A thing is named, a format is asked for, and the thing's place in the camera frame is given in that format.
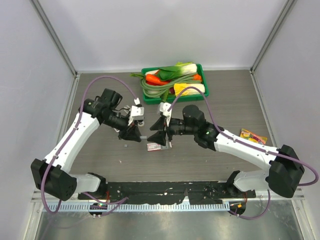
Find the green plastic tray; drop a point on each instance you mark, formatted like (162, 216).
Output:
(171, 98)

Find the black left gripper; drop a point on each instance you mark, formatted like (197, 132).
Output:
(134, 134)

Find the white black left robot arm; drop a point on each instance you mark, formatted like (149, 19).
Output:
(52, 174)

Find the Fox's candy bag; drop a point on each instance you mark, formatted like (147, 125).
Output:
(250, 136)

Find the red white staple box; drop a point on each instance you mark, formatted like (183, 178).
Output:
(157, 147)

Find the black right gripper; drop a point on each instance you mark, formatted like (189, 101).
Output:
(160, 136)

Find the green bok choy toy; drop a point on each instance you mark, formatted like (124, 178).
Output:
(176, 71)

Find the yellow napa cabbage toy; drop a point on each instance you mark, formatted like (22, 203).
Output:
(188, 89)

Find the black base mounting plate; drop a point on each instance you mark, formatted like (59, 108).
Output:
(170, 192)

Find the green long beans toy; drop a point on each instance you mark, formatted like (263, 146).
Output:
(165, 91)

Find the orange carrot toy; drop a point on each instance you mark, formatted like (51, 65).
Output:
(155, 81)

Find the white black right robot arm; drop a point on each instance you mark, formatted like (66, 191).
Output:
(279, 168)

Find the white cable duct rail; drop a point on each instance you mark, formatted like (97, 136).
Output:
(185, 206)

